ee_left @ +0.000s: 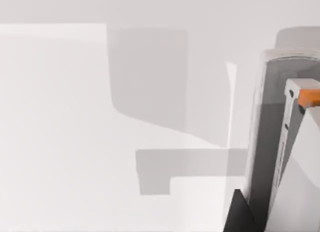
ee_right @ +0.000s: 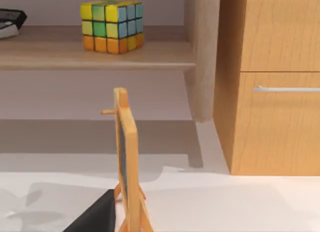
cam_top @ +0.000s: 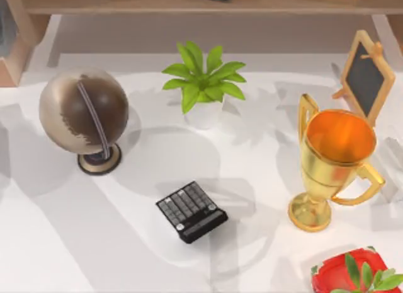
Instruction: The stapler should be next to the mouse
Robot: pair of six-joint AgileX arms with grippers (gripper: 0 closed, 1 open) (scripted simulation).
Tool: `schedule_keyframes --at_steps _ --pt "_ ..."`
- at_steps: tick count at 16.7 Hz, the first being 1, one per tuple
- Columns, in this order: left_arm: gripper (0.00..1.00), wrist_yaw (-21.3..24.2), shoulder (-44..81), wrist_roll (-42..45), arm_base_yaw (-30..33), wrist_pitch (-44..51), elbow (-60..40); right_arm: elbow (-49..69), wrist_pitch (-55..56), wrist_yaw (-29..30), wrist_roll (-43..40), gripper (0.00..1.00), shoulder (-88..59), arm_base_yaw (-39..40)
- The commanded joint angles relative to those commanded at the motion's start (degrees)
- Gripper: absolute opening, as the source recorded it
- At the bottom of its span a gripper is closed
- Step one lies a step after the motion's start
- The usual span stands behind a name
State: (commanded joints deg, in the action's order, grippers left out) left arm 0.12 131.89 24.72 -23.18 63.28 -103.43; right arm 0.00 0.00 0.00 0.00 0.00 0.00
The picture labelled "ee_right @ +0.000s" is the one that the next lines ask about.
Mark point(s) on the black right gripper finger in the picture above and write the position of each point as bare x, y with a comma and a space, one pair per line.
97, 214

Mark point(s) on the wooden framed blackboard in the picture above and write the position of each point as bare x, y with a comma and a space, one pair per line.
128, 152

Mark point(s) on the wooden cupboard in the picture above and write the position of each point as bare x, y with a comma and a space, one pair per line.
270, 42

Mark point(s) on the wooden drawer front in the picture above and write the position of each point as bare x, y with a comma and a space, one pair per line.
277, 127

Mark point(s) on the black and white stapler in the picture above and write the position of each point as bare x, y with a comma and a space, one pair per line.
10, 22

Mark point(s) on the pale wooden open shelf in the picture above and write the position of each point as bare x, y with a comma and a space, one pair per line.
125, 55

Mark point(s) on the multicoloured puzzle cube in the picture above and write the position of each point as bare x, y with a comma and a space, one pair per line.
112, 26

